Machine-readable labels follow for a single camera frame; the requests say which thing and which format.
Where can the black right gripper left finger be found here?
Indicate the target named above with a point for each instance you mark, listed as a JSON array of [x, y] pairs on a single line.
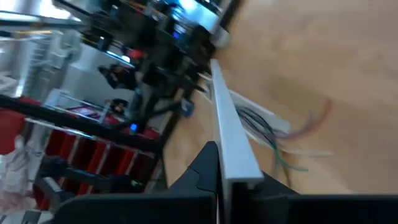
[[202, 174]]

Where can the white duct cover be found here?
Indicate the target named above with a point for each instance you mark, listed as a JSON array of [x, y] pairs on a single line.
[[230, 133]]

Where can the red stacked chairs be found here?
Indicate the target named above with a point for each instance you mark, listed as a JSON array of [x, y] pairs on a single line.
[[93, 155]]

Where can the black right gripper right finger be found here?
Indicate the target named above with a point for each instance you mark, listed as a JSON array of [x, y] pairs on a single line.
[[270, 188]]

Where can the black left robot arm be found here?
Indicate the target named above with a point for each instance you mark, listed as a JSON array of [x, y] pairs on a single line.
[[174, 53]]

